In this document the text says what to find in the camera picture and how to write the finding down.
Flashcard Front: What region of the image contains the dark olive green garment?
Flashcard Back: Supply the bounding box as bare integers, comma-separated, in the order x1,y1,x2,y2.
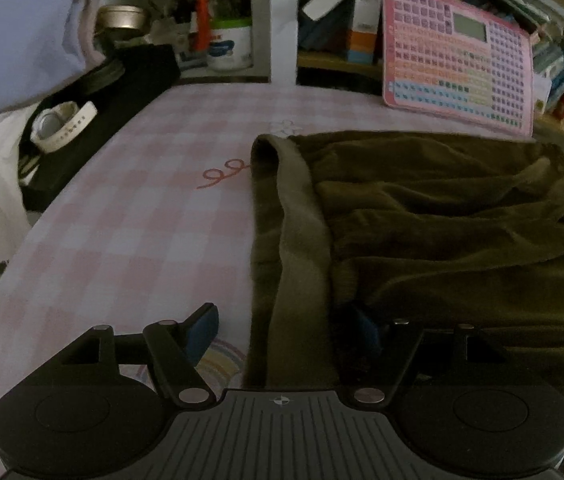
240,130,564,476

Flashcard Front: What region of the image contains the pink cartoon desk mat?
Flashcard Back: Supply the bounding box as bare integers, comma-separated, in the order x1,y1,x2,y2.
0,82,564,480

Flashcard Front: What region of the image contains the white wrist watch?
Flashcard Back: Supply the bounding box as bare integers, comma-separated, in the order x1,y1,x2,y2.
30,101,97,154

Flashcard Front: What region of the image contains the black bag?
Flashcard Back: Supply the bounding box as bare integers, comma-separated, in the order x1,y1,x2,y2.
18,46,181,212

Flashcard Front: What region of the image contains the pink keyboard learning toy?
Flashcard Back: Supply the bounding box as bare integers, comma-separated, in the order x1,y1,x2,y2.
383,0,534,136

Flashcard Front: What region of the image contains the white orange box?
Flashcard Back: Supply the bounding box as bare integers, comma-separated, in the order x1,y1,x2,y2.
347,0,383,65

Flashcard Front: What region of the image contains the white green pen cup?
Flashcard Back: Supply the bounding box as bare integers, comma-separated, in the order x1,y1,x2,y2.
207,18,254,72

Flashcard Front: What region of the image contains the metal bowl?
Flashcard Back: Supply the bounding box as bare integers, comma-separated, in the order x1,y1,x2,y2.
96,4,148,35

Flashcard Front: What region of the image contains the lavender folded cloth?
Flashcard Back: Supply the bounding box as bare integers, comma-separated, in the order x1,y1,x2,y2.
0,0,86,113

